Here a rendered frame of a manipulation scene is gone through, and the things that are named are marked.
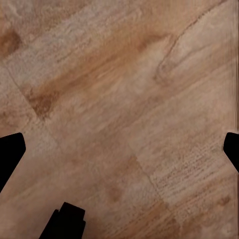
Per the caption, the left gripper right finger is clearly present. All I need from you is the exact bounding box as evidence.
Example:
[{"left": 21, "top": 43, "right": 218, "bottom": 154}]
[{"left": 223, "top": 132, "right": 239, "bottom": 173}]

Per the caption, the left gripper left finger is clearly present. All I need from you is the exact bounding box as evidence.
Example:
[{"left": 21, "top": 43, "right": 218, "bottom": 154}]
[{"left": 0, "top": 132, "right": 26, "bottom": 192}]

